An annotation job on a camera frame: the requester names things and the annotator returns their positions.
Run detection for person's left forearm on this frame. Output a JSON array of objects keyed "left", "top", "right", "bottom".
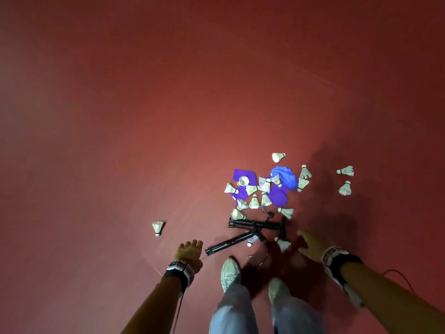
[{"left": 121, "top": 276, "right": 183, "bottom": 334}]

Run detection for blue cloth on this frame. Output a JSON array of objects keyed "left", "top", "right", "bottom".
[{"left": 270, "top": 166, "right": 299, "bottom": 191}]

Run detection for black cable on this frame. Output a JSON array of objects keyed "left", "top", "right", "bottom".
[
  {"left": 172, "top": 292, "right": 185, "bottom": 334},
  {"left": 382, "top": 269, "right": 416, "bottom": 295}
]

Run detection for person's right hand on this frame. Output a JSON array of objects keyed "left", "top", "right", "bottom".
[{"left": 297, "top": 229, "right": 334, "bottom": 263}]

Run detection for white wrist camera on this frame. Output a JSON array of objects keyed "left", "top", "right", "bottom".
[{"left": 342, "top": 285, "right": 364, "bottom": 309}]

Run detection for person's grey trousers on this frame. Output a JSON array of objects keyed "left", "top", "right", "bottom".
[{"left": 208, "top": 284, "right": 326, "bottom": 334}]

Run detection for person's right forearm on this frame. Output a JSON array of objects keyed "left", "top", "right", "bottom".
[{"left": 339, "top": 262, "right": 445, "bottom": 334}]

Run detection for person's left hand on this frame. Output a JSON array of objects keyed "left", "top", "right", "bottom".
[{"left": 173, "top": 239, "right": 204, "bottom": 274}]

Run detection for white shuttlecocks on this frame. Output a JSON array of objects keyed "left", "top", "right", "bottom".
[{"left": 152, "top": 152, "right": 355, "bottom": 254}]

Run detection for person's right shoe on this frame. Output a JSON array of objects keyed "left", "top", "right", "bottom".
[{"left": 267, "top": 277, "right": 291, "bottom": 305}]

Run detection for purple cloth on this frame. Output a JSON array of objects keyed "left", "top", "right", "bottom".
[{"left": 231, "top": 168, "right": 290, "bottom": 208}]

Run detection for black wristband with marker tiles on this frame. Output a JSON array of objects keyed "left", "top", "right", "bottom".
[
  {"left": 321, "top": 246, "right": 364, "bottom": 288},
  {"left": 161, "top": 260, "right": 195, "bottom": 293}
]

